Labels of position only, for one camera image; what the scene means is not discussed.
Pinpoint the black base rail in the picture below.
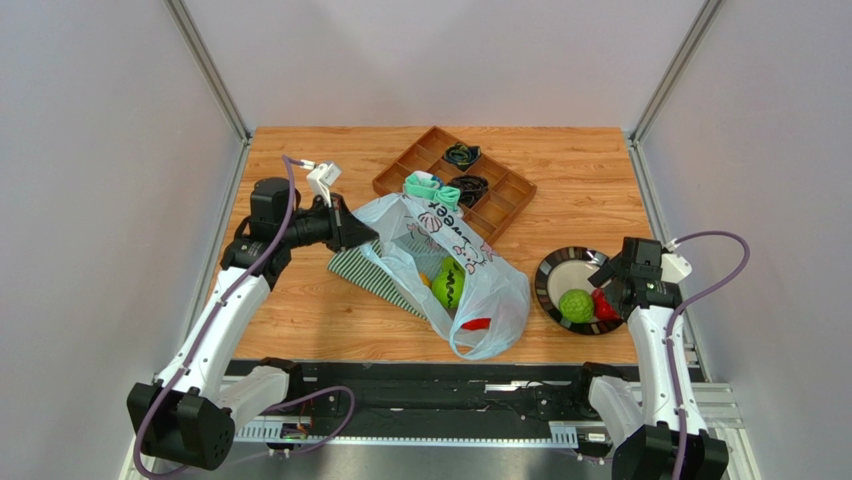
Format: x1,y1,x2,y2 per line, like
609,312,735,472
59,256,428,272
237,361,609,448

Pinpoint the light blue printed plastic bag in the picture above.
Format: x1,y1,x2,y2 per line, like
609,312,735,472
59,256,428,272
354,194,531,360

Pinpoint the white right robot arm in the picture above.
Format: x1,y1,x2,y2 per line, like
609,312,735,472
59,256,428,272
585,237,729,479

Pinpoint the right aluminium frame post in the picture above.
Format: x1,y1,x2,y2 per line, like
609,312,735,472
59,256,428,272
629,0,725,143

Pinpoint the green watermelon toy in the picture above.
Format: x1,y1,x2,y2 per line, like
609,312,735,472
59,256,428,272
431,257,466,309

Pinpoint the brown wooden divided tray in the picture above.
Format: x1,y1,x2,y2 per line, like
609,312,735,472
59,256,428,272
373,126,537,244

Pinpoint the orange red wrinkled fruit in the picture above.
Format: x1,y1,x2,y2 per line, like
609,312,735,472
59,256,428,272
461,317,491,331

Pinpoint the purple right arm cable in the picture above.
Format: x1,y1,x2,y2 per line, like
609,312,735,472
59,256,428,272
576,230,751,480

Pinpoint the yellow green mango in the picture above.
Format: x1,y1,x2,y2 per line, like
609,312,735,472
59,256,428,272
419,272,432,288

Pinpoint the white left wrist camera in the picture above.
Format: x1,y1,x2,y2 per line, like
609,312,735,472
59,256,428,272
301,159,342,207

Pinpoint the black round plate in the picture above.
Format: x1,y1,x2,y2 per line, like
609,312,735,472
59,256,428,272
533,246,625,335

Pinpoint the black hair ties bundle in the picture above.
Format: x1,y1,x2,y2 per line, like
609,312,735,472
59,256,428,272
447,174,490,209

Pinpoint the left aluminium frame post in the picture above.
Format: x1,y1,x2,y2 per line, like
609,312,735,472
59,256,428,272
164,0,253,144

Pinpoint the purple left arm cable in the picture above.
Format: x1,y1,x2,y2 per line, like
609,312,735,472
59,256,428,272
131,154,357,480

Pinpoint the red bell pepper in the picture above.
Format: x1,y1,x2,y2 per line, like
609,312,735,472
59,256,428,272
591,288,621,321

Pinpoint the aluminium frame post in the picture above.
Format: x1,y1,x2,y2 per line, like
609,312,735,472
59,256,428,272
629,0,725,143
164,0,253,144

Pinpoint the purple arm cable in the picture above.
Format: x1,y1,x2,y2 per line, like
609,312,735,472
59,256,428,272
131,154,357,480
576,230,751,480

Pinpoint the green white striped cloth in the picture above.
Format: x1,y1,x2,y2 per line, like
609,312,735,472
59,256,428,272
327,237,449,320

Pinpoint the teal white sock pair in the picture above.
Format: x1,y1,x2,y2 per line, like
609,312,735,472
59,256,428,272
403,170,461,212

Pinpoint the green custard apple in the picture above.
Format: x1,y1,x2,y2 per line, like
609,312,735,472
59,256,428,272
558,289,595,324

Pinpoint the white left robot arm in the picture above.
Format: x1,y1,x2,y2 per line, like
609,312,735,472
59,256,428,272
127,177,379,479

